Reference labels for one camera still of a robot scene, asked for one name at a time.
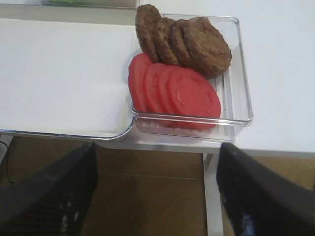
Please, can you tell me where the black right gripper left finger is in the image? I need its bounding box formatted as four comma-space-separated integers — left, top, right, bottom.
0, 143, 98, 236

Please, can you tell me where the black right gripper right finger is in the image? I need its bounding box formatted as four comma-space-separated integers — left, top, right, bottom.
216, 143, 315, 236

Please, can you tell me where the clear lettuce and cheese container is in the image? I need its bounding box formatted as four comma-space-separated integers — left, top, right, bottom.
39, 0, 141, 10

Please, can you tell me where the white table leg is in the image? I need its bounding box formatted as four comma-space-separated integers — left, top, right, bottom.
203, 153, 223, 236

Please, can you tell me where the front red tomato slice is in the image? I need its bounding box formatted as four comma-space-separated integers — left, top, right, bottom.
166, 68, 221, 118

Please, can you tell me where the red tomato slice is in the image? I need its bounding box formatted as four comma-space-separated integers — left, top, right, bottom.
144, 63, 166, 114
166, 68, 221, 118
157, 65, 179, 115
128, 53, 152, 112

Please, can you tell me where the clear patty and tomato container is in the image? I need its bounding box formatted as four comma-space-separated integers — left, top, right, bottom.
131, 16, 253, 143

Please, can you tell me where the front brown burger patty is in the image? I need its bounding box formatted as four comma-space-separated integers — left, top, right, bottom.
182, 17, 232, 78

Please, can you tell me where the brown burger patty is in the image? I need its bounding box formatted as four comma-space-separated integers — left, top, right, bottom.
169, 19, 195, 69
135, 4, 161, 63
182, 17, 232, 78
154, 17, 180, 66

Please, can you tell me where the back red tomato slice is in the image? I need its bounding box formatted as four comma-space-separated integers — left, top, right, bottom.
128, 53, 152, 112

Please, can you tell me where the silver metal tray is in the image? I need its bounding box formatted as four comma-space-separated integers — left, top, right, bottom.
0, 4, 138, 142

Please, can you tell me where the back brown burger patty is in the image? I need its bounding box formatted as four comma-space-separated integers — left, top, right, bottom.
135, 4, 161, 63

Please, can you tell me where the black cable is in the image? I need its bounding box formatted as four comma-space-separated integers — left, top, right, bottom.
0, 140, 16, 184

